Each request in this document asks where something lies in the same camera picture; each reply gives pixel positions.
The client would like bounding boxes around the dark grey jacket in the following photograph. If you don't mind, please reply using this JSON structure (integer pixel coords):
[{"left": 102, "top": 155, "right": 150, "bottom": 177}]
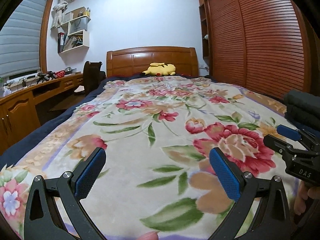
[{"left": 284, "top": 90, "right": 319, "bottom": 132}]

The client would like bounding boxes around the person's right hand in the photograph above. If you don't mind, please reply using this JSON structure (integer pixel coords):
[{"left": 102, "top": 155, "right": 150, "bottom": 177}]
[{"left": 293, "top": 181, "right": 320, "bottom": 216}]

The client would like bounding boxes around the louvered wooden wardrobe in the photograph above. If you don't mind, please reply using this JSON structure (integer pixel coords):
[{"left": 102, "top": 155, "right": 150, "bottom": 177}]
[{"left": 199, "top": 0, "right": 319, "bottom": 99}]

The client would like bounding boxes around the wooden desk with cabinets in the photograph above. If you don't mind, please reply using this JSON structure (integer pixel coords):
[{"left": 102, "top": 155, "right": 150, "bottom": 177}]
[{"left": 1, "top": 73, "right": 83, "bottom": 153}]

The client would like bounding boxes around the floral bed blanket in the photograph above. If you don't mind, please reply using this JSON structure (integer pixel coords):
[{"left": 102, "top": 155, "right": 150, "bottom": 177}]
[{"left": 1, "top": 76, "right": 299, "bottom": 239}]

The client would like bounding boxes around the yellow plush toy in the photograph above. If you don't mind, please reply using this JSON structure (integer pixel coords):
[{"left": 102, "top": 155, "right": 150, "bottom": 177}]
[{"left": 140, "top": 62, "right": 176, "bottom": 76}]

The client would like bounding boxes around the red basket on desk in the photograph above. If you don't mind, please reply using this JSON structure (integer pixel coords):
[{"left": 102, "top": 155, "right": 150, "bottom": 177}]
[{"left": 55, "top": 70, "right": 65, "bottom": 78}]

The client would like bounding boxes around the dark wooden chair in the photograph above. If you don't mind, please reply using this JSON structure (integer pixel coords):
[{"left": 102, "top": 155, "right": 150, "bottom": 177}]
[{"left": 74, "top": 61, "right": 106, "bottom": 96}]

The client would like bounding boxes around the wooden headboard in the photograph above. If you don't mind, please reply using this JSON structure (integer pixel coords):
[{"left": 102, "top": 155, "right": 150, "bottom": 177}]
[{"left": 106, "top": 46, "right": 199, "bottom": 77}]

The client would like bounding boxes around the grey window blind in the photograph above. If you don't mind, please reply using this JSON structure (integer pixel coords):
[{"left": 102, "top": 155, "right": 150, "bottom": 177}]
[{"left": 0, "top": 0, "right": 48, "bottom": 78}]

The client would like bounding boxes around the white cloth on shelf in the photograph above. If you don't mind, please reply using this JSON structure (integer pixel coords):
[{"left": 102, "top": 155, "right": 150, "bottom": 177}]
[{"left": 51, "top": 0, "right": 74, "bottom": 29}]

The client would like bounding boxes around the white wall shelf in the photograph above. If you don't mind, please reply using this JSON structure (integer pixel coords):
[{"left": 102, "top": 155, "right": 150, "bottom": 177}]
[{"left": 57, "top": 7, "right": 91, "bottom": 54}]

